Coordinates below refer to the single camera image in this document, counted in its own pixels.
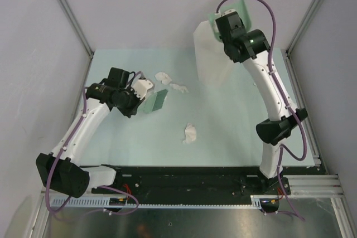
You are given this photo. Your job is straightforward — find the green dustpan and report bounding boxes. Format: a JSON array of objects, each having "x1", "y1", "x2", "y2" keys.
[{"x1": 206, "y1": 0, "x2": 253, "y2": 44}]

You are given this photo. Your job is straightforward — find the green hand brush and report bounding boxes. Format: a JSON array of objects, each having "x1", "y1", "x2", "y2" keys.
[{"x1": 138, "y1": 89, "x2": 168, "y2": 114}]

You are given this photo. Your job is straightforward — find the white plastic waste bin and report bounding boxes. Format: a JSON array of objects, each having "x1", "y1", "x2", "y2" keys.
[{"x1": 193, "y1": 21, "x2": 234, "y2": 88}]

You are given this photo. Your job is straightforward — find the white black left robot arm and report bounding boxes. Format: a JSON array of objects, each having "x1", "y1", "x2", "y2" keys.
[{"x1": 36, "y1": 67, "x2": 142, "y2": 198}]

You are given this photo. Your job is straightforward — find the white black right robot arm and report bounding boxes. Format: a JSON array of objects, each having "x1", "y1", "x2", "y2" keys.
[{"x1": 214, "y1": 9, "x2": 307, "y2": 194}]

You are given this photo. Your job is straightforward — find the small crumpled white paper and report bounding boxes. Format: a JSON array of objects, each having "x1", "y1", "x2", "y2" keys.
[{"x1": 170, "y1": 83, "x2": 189, "y2": 94}]

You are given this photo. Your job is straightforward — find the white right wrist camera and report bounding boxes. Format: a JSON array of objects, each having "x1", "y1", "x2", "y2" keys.
[{"x1": 215, "y1": 9, "x2": 236, "y2": 18}]

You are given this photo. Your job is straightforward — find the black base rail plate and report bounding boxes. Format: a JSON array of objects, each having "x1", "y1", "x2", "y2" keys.
[{"x1": 92, "y1": 166, "x2": 291, "y2": 206}]

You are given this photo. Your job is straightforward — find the white slotted cable duct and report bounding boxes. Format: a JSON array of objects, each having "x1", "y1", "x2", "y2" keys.
[{"x1": 50, "y1": 195, "x2": 268, "y2": 208}]

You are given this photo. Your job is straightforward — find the right aluminium corner post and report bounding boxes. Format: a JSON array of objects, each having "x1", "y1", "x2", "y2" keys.
[{"x1": 285, "y1": 0, "x2": 324, "y2": 55}]

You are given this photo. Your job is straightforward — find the aluminium corner post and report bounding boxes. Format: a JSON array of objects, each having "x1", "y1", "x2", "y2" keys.
[
  {"x1": 57, "y1": 0, "x2": 94, "y2": 59},
  {"x1": 285, "y1": 0, "x2": 324, "y2": 55}
]

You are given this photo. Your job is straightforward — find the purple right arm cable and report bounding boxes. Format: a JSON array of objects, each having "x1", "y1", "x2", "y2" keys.
[{"x1": 216, "y1": 0, "x2": 309, "y2": 222}]

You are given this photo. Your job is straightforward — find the left aluminium corner post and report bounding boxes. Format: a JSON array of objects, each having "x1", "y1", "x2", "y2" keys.
[{"x1": 57, "y1": 0, "x2": 94, "y2": 59}]

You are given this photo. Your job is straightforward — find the right aluminium side rail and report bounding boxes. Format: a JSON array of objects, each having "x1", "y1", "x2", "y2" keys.
[{"x1": 284, "y1": 50, "x2": 321, "y2": 166}]

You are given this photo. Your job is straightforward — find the aluminium frame crossbar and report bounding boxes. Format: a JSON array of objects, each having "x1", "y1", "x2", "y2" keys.
[{"x1": 286, "y1": 175, "x2": 344, "y2": 198}]

